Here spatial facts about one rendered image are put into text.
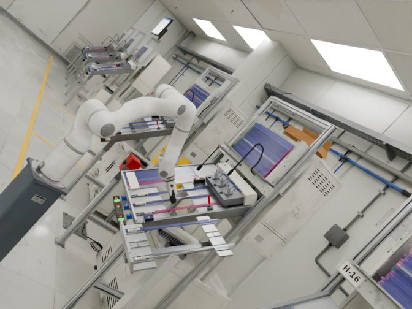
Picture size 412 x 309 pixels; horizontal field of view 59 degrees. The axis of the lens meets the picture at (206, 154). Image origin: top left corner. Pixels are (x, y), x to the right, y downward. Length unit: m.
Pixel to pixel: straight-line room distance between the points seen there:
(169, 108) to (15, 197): 0.81
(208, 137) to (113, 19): 7.39
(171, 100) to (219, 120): 1.80
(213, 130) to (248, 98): 2.09
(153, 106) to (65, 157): 0.48
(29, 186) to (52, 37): 8.93
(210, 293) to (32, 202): 1.31
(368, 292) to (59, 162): 1.43
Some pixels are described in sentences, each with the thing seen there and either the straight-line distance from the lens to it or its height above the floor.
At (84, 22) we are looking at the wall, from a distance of 10.56.
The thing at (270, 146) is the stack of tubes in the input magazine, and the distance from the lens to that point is 2.41.
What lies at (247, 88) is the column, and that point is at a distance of 5.57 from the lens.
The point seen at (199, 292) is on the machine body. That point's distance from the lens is 2.53.
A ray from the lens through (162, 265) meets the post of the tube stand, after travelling 1.87.
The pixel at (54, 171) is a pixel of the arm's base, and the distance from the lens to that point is 1.81.
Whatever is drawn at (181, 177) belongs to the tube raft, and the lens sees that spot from 2.58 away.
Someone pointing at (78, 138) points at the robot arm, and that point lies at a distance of 1.76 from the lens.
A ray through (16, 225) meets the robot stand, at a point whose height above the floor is 0.44.
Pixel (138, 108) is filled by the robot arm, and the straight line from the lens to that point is 1.80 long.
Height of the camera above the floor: 1.39
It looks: 4 degrees down
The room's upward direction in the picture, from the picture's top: 43 degrees clockwise
